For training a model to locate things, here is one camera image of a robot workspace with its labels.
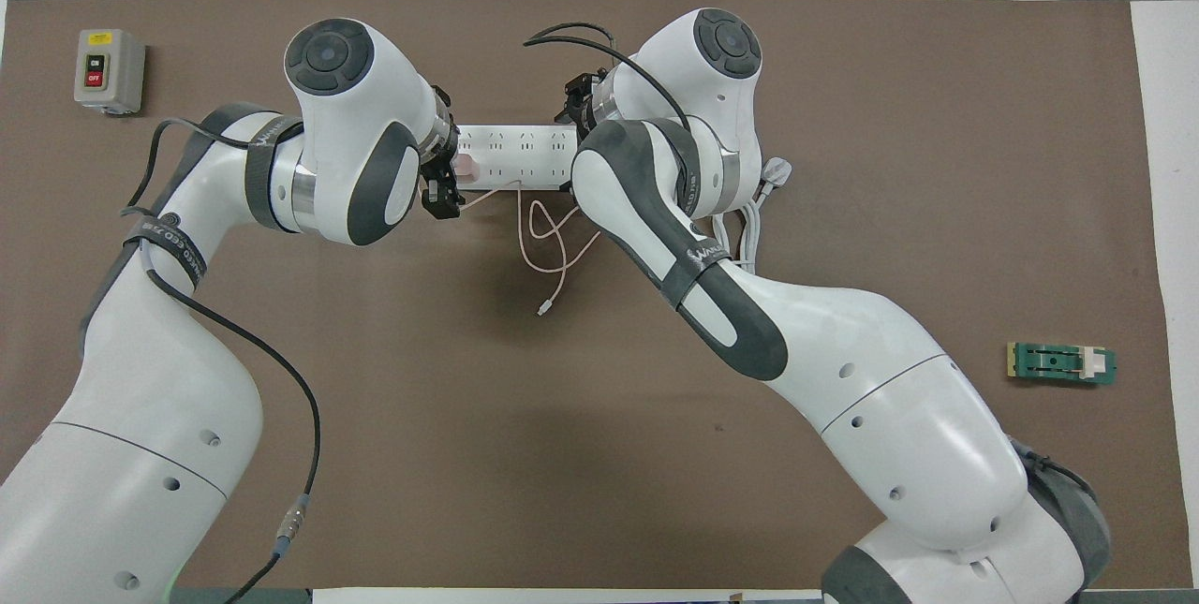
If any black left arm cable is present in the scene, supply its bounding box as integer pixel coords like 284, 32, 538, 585
120, 117, 323, 604

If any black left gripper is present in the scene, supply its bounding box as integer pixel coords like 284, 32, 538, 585
419, 84, 464, 222

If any green circuit board module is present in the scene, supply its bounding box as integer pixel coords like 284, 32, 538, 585
1006, 342, 1118, 390

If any grey on-off switch box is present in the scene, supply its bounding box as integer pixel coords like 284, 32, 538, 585
74, 29, 148, 117

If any white power cord with plug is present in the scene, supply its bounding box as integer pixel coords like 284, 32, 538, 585
710, 157, 794, 273

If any brown table mat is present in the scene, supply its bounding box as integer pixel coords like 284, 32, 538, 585
0, 0, 1194, 591

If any white power strip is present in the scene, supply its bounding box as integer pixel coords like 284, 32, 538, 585
453, 125, 584, 192

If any pink charging cable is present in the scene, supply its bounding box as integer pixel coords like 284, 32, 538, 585
457, 181, 605, 317

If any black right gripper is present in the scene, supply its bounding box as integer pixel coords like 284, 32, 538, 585
560, 68, 612, 195

